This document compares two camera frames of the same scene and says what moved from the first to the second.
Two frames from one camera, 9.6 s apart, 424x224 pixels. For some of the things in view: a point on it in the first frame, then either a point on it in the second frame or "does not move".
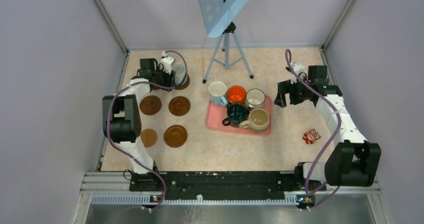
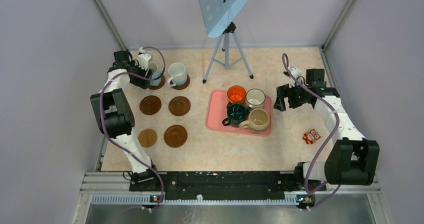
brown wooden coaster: (179, 106) does not move
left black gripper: (169, 80) -> (141, 82)
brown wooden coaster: (182, 87) does not move
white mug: (181, 78) does not move
